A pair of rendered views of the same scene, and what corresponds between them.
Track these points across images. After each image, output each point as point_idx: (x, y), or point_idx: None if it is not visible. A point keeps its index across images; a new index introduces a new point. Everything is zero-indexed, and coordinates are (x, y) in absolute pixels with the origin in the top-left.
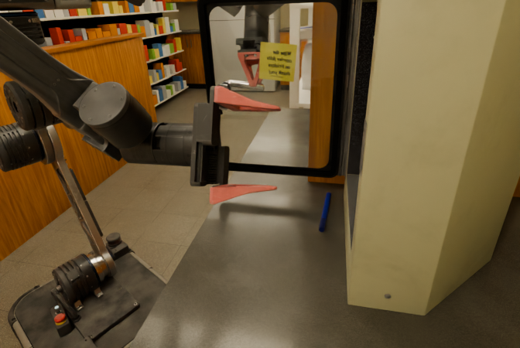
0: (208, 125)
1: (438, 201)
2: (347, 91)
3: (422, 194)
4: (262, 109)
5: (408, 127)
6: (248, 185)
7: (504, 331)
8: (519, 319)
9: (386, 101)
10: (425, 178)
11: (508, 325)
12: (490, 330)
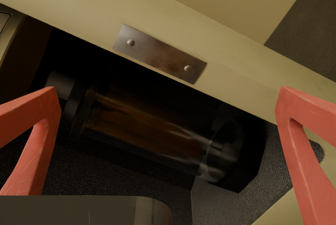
0: (23, 219)
1: (221, 28)
2: None
3: (217, 32)
4: (39, 146)
5: (133, 0)
6: (307, 192)
7: (324, 53)
8: (307, 57)
9: None
10: (196, 21)
11: (317, 56)
12: (331, 57)
